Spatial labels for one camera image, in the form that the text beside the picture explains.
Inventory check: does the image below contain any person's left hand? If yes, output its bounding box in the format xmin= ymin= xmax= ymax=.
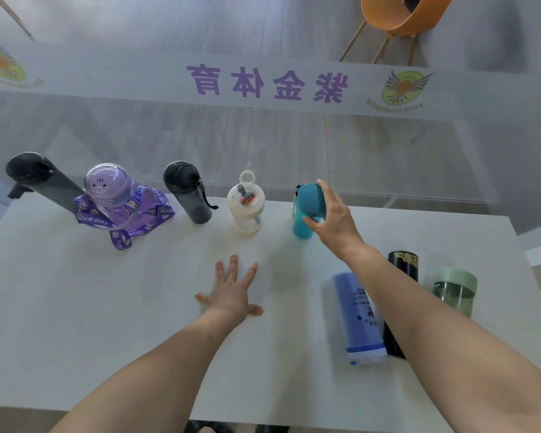
xmin=195 ymin=254 xmax=264 ymax=329

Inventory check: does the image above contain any person's right hand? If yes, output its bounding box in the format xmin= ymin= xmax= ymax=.
xmin=302 ymin=179 xmax=366 ymax=262

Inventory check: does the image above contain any teal water bottle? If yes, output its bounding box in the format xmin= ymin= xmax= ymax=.
xmin=292 ymin=183 xmax=327 ymax=240

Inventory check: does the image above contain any person's left forearm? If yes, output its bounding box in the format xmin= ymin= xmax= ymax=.
xmin=50 ymin=309 xmax=240 ymax=433

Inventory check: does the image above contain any person's right forearm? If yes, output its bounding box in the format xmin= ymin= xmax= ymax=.
xmin=330 ymin=241 xmax=541 ymax=433

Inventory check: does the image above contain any dark grey bottle with loop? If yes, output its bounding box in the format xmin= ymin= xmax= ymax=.
xmin=163 ymin=161 xmax=219 ymax=225

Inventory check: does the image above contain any black flask with gold band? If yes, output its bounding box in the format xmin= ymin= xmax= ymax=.
xmin=382 ymin=251 xmax=419 ymax=360

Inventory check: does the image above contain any blue frosted water bottle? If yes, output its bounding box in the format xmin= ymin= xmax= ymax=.
xmin=333 ymin=272 xmax=388 ymax=367

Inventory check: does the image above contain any black shoe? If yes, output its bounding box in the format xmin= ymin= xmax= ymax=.
xmin=185 ymin=420 xmax=235 ymax=433

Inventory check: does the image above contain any purple dome-lid water bottle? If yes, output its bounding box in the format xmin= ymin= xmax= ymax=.
xmin=83 ymin=163 xmax=159 ymax=231

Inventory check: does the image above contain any green lidded cup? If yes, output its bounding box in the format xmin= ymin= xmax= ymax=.
xmin=432 ymin=267 xmax=478 ymax=319

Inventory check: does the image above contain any tall smoky grey water bottle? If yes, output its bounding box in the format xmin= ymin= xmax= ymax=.
xmin=5 ymin=152 xmax=86 ymax=213

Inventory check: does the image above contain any orange chair with wooden legs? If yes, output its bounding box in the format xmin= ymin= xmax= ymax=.
xmin=339 ymin=0 xmax=456 ymax=66

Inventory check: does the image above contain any clear white ring-lid bottle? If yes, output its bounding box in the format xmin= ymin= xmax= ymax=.
xmin=227 ymin=170 xmax=265 ymax=234

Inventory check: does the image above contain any purple printed bottle strap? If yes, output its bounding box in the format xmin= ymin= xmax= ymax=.
xmin=73 ymin=185 xmax=176 ymax=251

